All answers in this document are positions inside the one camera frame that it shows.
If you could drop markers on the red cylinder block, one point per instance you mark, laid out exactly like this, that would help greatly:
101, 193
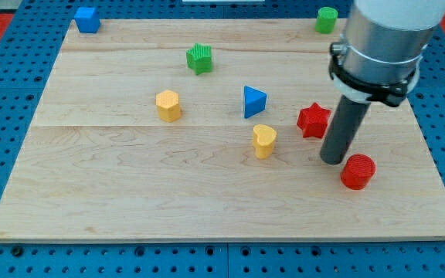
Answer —
358, 171

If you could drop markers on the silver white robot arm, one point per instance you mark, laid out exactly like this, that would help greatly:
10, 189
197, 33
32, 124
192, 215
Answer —
378, 54

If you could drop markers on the yellow heart block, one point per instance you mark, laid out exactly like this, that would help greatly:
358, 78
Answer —
264, 139

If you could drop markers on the blue triangle block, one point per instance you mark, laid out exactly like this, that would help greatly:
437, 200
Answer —
254, 101

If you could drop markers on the wooden board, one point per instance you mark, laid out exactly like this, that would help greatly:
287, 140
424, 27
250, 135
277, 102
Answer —
99, 165

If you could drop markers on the yellow hexagon block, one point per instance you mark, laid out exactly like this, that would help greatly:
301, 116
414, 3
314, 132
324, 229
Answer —
168, 106

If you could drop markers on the green star block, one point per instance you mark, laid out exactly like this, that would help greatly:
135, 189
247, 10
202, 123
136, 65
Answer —
199, 58

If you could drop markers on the red star block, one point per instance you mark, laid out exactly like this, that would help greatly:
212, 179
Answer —
313, 121

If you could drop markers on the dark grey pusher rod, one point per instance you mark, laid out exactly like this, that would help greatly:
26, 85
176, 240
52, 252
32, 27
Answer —
342, 130

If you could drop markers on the green cylinder block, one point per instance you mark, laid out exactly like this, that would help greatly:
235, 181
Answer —
326, 19

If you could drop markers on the blue cube block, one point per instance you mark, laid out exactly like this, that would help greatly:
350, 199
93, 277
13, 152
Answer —
87, 19

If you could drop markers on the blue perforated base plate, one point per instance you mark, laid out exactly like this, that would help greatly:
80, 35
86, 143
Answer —
31, 33

